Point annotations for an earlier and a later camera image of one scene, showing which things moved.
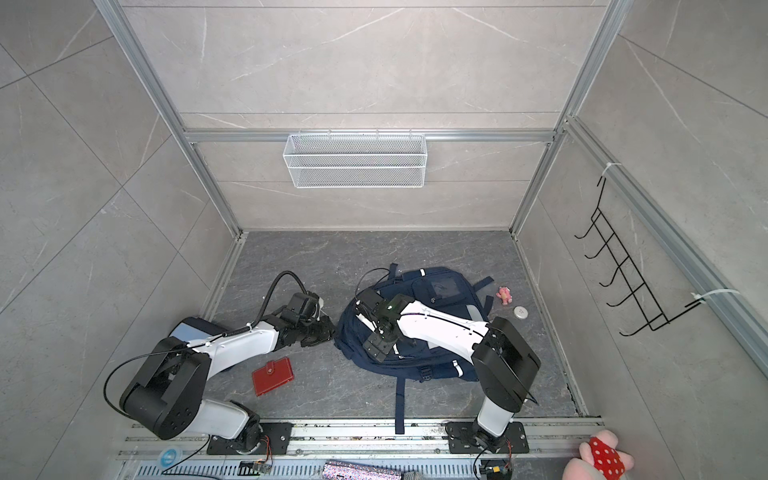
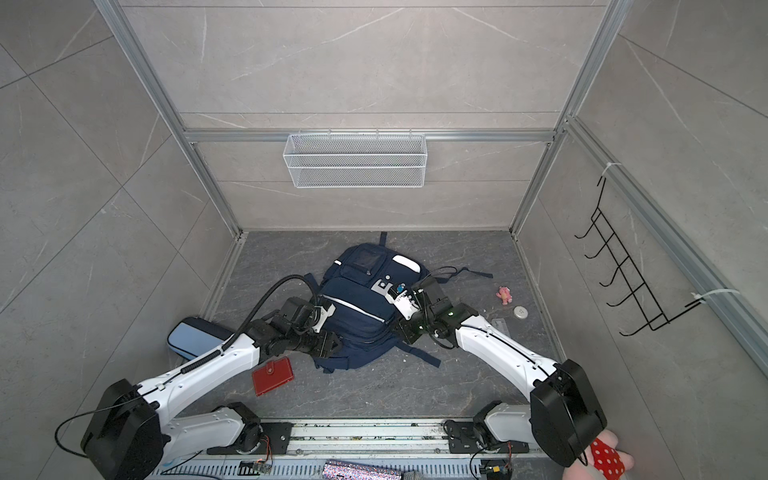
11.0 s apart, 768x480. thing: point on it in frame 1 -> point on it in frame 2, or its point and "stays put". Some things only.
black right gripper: x=373 y=344 -> x=405 y=331
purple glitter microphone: x=343 y=470 stays put
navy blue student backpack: x=408 y=358 -> x=366 y=318
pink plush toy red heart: x=600 y=459 stays put
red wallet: x=272 y=375 stays put
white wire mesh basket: x=355 y=161 stays put
